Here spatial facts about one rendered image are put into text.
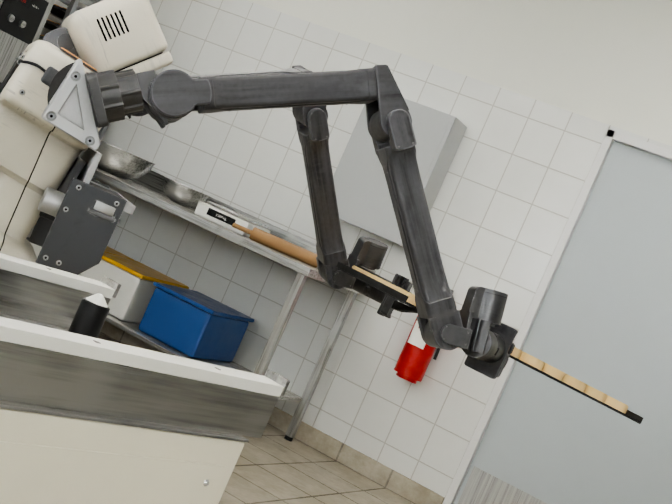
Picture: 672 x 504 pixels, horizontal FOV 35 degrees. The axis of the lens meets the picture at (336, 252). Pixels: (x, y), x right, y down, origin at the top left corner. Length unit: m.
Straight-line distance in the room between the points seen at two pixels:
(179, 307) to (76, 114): 3.67
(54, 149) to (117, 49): 0.21
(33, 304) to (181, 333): 4.13
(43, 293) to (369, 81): 0.81
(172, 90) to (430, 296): 0.57
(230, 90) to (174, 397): 0.88
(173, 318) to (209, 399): 4.35
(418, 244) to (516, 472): 3.59
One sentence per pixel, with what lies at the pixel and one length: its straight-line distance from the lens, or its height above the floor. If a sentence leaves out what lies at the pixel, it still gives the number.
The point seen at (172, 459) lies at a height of 0.81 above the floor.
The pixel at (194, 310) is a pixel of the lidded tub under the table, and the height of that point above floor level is 0.45.
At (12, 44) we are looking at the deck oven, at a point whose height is 1.27.
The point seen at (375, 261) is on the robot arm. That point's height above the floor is 1.05.
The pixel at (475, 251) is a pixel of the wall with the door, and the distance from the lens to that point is 5.51.
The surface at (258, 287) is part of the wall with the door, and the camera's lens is 5.93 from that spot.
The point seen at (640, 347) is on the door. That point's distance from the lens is 5.32.
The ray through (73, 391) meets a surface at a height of 0.86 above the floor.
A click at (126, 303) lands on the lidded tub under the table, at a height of 0.32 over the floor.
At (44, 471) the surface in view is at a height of 0.79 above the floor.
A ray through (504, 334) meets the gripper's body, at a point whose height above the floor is 1.02.
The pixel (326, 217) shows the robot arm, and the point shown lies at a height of 1.10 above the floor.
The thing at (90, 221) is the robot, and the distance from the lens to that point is 1.92.
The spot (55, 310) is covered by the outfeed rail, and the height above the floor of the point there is 0.86.
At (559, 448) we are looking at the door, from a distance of 5.36.
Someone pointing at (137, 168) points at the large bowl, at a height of 0.97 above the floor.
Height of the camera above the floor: 1.07
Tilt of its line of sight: 1 degrees down
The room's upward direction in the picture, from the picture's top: 24 degrees clockwise
